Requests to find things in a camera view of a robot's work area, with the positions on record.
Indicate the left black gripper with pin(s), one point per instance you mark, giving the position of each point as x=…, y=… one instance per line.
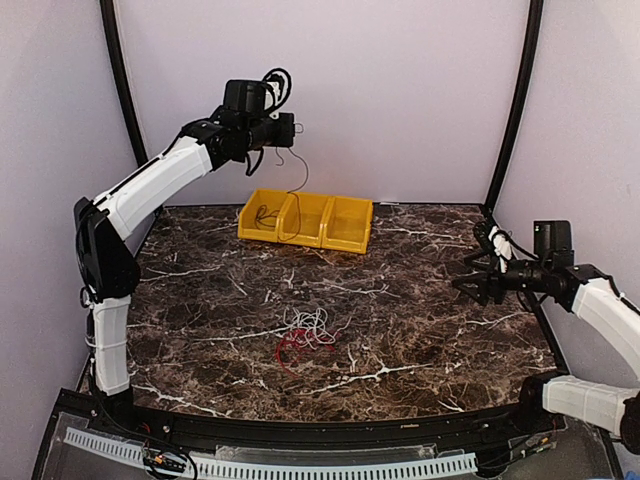
x=286, y=137

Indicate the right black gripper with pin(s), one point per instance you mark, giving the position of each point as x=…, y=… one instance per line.
x=485, y=287

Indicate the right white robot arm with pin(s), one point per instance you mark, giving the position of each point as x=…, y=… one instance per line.
x=592, y=296

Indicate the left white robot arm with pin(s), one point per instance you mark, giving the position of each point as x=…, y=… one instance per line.
x=108, y=269

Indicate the left yellow plastic bin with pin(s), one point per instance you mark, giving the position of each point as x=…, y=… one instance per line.
x=260, y=218

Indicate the yellow plastic bin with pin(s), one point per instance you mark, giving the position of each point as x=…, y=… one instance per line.
x=260, y=218
x=304, y=219
x=347, y=224

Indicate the middle yellow plastic bin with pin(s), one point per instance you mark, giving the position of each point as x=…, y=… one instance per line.
x=304, y=219

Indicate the right yellow plastic bin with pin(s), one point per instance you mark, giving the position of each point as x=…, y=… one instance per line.
x=347, y=224

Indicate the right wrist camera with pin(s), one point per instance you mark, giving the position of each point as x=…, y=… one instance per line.
x=551, y=236

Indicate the black front rail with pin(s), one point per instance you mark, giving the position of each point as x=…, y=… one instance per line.
x=483, y=429

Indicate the left black frame post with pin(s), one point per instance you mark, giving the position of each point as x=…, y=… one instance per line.
x=121, y=81

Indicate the black frame post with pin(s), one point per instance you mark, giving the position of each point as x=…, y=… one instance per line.
x=526, y=65
x=121, y=81

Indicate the right black frame post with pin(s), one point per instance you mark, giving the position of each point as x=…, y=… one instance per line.
x=526, y=65

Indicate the white slotted cable duct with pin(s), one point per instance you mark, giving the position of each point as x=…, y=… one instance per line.
x=256, y=463

